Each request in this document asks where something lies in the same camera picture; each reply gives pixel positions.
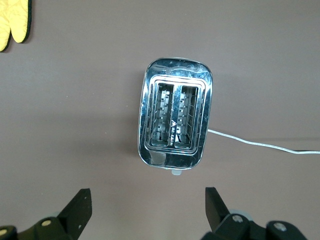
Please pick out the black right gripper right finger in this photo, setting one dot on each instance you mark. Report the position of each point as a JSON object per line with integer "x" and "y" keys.
{"x": 217, "y": 212}

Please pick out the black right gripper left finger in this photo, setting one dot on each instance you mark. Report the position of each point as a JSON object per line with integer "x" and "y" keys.
{"x": 75, "y": 215}

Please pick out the yellow quilted oven mitt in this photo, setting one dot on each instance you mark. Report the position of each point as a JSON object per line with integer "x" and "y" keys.
{"x": 18, "y": 20}

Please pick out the chrome and beige toaster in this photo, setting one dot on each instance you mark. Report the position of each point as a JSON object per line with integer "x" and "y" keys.
{"x": 175, "y": 157}

